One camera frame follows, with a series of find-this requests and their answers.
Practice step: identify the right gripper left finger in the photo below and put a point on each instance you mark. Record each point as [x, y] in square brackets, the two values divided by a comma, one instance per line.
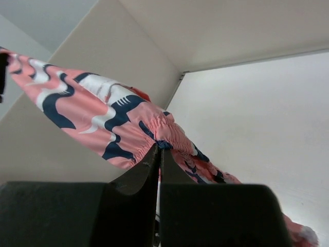
[118, 213]

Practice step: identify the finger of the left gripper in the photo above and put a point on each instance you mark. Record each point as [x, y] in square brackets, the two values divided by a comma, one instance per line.
[3, 68]

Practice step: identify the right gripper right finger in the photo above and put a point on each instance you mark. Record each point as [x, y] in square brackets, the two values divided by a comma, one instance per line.
[193, 214]

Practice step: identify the pink shark print shorts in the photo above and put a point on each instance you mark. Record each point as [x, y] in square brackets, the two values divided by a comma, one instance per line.
[120, 124]

